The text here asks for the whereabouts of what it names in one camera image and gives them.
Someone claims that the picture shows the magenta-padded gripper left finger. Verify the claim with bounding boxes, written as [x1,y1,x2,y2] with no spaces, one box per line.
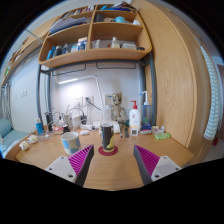
[44,144,95,188]

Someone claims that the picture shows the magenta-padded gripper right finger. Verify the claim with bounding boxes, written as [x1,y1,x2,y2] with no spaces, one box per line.
[133,144,182,186]

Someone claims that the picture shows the clear bottle with black label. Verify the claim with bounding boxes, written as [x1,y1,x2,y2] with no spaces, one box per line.
[99,107,116,153]

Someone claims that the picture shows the white mug with blue-yellow print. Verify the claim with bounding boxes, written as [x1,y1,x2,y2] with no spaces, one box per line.
[60,131,82,156]

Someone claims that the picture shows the green sponge packet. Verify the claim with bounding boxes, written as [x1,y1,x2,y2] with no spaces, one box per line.
[154,132,171,140]

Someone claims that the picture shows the small white wrapped packet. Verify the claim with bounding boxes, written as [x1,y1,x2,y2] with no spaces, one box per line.
[151,125,165,134]

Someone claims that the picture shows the small blue box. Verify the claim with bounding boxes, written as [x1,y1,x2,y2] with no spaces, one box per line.
[139,123,153,135]

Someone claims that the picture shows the blue tube with white cap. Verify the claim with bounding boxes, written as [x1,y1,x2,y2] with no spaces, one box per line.
[35,117,45,136]

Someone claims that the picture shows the black electric shaver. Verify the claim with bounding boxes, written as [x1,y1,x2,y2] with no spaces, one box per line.
[44,111,54,132]

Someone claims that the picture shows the white power adapter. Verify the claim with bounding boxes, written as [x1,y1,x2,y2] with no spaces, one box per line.
[70,114,83,127]

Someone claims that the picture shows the flat round red coaster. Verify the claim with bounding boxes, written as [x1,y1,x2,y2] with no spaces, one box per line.
[97,145,119,157]

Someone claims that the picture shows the dark grey ruler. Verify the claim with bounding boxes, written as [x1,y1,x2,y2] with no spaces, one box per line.
[119,125,130,138]

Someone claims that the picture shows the bed with teal sheet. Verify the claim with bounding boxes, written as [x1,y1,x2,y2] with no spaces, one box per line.
[0,129,29,159]

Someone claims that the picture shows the clear blue spout bottle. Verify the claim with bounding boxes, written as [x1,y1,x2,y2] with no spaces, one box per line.
[139,90,153,127]

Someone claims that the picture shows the white lotion bottle, red pump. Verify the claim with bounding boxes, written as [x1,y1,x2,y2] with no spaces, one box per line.
[128,100,142,132]

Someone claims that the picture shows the teal pillow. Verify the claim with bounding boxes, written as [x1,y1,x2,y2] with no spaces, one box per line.
[0,118,13,138]

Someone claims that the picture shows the brown tree creature figurine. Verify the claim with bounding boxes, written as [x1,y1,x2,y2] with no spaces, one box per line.
[109,92,128,124]

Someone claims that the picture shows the wooden wardrobe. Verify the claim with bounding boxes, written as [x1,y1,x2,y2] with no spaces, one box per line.
[131,0,218,164]

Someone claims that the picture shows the wooden shelf unit with items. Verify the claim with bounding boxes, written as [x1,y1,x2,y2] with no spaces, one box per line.
[37,2,153,69]

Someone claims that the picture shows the white wall socket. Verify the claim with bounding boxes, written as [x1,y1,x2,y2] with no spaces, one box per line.
[73,95,94,107]

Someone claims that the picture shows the grey metal bed frame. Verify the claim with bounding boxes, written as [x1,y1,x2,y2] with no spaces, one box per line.
[35,53,158,128]

